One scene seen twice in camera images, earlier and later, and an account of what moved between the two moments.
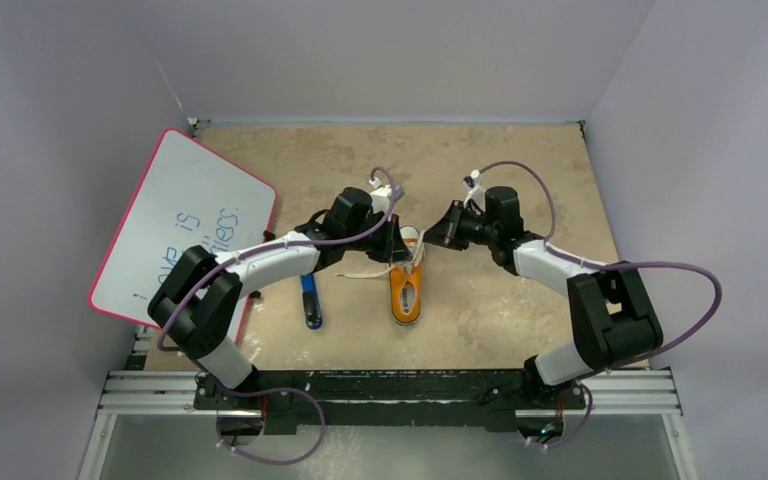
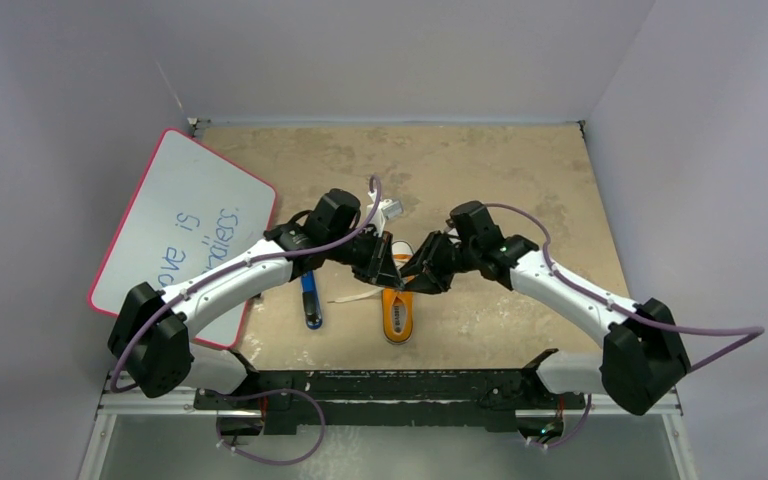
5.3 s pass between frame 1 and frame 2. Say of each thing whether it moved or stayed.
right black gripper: moved
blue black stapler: stayed
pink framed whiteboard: stayed
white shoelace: moved
